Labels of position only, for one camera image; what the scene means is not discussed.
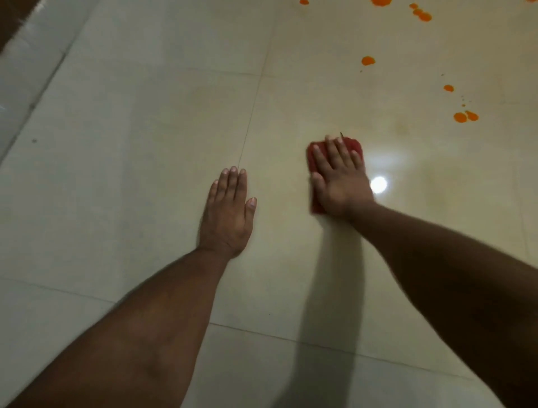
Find person's right hand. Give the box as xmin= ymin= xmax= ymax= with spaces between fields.
xmin=310 ymin=134 xmax=375 ymax=219

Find person's left hand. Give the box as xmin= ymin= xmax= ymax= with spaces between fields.
xmin=197 ymin=166 xmax=258 ymax=261

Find red cloth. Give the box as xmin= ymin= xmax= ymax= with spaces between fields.
xmin=306 ymin=136 xmax=365 ymax=215

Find orange liquid spill drops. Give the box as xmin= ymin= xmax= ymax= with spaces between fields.
xmin=299 ymin=0 xmax=538 ymax=124

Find person's left forearm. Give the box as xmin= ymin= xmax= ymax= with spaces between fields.
xmin=6 ymin=248 xmax=232 ymax=408

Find person's right forearm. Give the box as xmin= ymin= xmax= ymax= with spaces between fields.
xmin=346 ymin=201 xmax=538 ymax=408

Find cream tiled floor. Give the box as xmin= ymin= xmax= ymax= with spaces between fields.
xmin=0 ymin=0 xmax=538 ymax=408

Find white baseboard ledge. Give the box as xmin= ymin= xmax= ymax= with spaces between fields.
xmin=0 ymin=0 xmax=100 ymax=163

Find brown wooden panel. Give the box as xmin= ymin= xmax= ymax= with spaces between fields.
xmin=0 ymin=0 xmax=41 ymax=52

